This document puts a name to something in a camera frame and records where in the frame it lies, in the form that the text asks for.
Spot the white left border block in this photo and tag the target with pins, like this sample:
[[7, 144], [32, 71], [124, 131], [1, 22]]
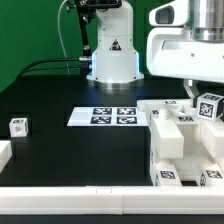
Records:
[[5, 153]]

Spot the small white cube with hole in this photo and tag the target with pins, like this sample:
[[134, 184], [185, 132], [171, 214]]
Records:
[[18, 127]]

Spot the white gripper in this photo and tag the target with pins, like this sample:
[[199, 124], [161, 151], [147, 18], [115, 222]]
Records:
[[187, 42]]

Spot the black camera stand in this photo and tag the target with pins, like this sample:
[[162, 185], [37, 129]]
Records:
[[86, 10]]

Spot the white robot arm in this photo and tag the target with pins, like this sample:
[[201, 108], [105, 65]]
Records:
[[115, 62]]

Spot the white flat chair panel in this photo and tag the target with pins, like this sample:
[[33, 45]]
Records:
[[106, 116]]

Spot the small white tagged cube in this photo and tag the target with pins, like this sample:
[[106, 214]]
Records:
[[209, 106]]

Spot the white front border rail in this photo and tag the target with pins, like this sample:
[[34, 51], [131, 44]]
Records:
[[111, 200]]

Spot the white chair seat block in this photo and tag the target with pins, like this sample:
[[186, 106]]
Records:
[[187, 146]]

